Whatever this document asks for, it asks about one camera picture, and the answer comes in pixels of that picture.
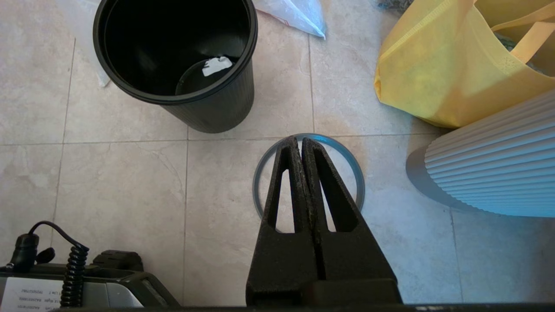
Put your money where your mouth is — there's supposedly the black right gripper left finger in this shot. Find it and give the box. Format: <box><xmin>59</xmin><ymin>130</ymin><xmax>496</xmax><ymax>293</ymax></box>
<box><xmin>246</xmin><ymin>136</ymin><xmax>319</xmax><ymax>304</ymax></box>

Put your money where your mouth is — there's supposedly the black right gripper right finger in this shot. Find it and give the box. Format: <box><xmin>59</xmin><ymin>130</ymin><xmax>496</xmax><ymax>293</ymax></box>
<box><xmin>301</xmin><ymin>137</ymin><xmax>403</xmax><ymax>304</ymax></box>

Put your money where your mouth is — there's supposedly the grey bin rim ring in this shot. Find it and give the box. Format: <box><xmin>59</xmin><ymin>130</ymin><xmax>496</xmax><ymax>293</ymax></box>
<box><xmin>252</xmin><ymin>133</ymin><xmax>366</xmax><ymax>219</ymax></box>

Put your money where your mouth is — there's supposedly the white red-drawstring trash bag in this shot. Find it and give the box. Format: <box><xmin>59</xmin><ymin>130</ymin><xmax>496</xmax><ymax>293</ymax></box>
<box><xmin>254</xmin><ymin>0</ymin><xmax>326</xmax><ymax>39</ymax></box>

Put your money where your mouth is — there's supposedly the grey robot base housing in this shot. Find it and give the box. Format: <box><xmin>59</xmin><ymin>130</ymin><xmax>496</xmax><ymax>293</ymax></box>
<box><xmin>0</xmin><ymin>250</ymin><xmax>180</xmax><ymax>309</ymax></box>

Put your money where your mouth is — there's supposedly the black round trash bin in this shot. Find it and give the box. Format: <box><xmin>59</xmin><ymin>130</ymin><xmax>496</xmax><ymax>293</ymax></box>
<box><xmin>92</xmin><ymin>0</ymin><xmax>259</xmax><ymax>134</ymax></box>

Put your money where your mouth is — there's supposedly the yellow non-woven shopping bag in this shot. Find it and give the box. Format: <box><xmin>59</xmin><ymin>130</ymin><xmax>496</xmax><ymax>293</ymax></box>
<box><xmin>375</xmin><ymin>0</ymin><xmax>555</xmax><ymax>128</ymax></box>

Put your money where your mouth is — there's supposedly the dark cable bundle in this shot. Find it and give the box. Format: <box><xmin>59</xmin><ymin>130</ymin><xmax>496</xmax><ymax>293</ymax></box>
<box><xmin>376</xmin><ymin>0</ymin><xmax>413</xmax><ymax>11</ymax></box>

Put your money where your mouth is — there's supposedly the white ribbed bin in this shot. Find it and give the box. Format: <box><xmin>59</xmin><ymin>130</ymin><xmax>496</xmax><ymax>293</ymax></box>
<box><xmin>406</xmin><ymin>89</ymin><xmax>555</xmax><ymax>218</ymax></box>

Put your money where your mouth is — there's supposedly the white paper scrap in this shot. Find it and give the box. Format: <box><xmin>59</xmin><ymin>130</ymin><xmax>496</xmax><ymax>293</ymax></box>
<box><xmin>202</xmin><ymin>56</ymin><xmax>233</xmax><ymax>77</ymax></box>

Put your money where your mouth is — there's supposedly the black coiled cable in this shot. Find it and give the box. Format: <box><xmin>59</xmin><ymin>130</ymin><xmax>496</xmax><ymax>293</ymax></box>
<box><xmin>9</xmin><ymin>221</ymin><xmax>90</xmax><ymax>307</ymax></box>

